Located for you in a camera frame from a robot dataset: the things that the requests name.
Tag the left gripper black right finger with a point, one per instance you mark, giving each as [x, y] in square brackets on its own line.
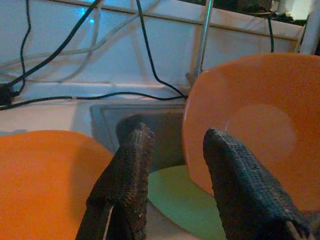
[245, 182]

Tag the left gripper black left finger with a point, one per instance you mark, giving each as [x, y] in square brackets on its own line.
[125, 180]

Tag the orange bowl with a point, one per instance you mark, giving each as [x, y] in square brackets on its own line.
[262, 87]

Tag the green plate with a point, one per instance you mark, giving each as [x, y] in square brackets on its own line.
[180, 200]

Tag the stainless steel sink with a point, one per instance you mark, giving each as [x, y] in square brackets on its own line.
[112, 120]

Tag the orange plate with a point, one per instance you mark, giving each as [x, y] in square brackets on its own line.
[37, 175]

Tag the black plug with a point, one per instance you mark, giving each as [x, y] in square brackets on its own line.
[7, 93]

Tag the metal faucet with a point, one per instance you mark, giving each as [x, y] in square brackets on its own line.
[203, 37]

